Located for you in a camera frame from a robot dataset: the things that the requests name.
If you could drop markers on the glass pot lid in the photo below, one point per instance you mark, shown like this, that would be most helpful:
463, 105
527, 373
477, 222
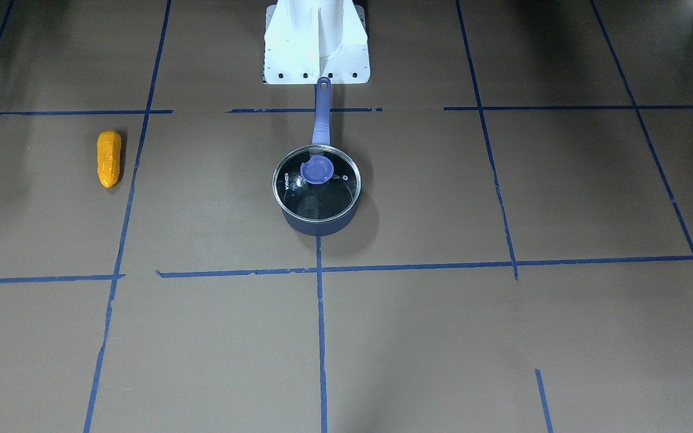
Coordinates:
317, 184

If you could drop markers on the yellow corn cob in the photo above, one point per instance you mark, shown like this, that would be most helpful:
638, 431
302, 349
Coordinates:
109, 157

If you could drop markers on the dark blue saucepan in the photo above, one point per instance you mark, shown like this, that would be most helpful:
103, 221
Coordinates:
321, 135

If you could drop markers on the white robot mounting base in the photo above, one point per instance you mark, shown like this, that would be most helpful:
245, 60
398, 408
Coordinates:
308, 40

